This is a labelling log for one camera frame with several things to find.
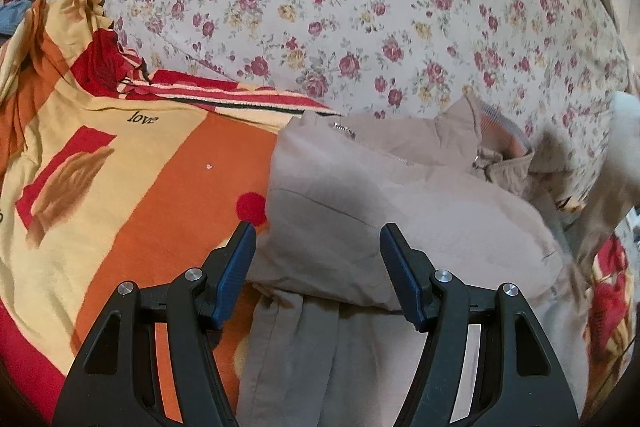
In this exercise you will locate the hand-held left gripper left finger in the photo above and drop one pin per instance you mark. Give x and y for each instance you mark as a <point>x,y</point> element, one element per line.
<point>235,272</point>

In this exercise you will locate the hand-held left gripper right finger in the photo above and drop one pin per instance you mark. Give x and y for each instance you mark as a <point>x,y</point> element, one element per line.
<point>400,272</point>

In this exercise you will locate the beige zip jacket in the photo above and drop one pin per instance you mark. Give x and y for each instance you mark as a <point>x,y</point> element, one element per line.
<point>350,207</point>

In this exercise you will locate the orange yellow printed blanket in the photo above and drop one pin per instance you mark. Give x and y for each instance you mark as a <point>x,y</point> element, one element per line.
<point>125,187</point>

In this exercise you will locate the white cloth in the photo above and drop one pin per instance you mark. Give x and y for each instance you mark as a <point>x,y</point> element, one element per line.
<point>615,157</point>

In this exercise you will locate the floral print quilt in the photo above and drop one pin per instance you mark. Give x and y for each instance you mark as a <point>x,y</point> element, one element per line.
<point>350,7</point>

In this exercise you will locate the blue cloth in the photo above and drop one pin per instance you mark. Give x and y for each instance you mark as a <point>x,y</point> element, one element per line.
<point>12,17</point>

